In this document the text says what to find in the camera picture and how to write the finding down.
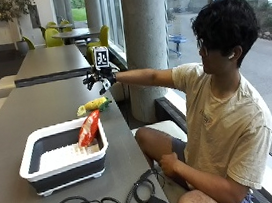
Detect yellow corn plush toy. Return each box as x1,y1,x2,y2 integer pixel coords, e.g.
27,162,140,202
74,95,114,118

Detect green chair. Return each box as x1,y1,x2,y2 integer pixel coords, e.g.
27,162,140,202
84,45,98,67
84,24,113,50
21,34,36,52
43,25,66,49

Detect white marker cube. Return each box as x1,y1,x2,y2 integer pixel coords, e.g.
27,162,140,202
92,45,112,71

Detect white bench seat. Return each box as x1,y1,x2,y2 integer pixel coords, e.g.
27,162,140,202
130,117,190,150

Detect long grey table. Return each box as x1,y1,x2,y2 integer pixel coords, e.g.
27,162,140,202
11,41,95,89

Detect red snack bag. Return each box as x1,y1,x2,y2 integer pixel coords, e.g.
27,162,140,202
73,108,105,149

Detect round grey table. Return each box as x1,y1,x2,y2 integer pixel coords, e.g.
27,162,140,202
60,25,103,46

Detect concrete pillar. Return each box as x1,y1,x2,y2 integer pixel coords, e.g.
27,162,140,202
116,0,184,126

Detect the person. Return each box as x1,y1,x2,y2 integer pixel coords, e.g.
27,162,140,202
117,0,272,203

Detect white and grey wash tub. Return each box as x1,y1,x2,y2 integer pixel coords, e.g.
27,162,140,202
12,114,115,201

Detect blue outdoor table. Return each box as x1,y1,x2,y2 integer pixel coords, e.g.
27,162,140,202
166,31,191,60

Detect potted plant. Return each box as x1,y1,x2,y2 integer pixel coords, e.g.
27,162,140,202
0,0,46,59

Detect glasses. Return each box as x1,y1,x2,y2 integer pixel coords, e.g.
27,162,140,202
195,37,210,58

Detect looped black cable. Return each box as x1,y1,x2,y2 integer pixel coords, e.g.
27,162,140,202
119,166,169,203

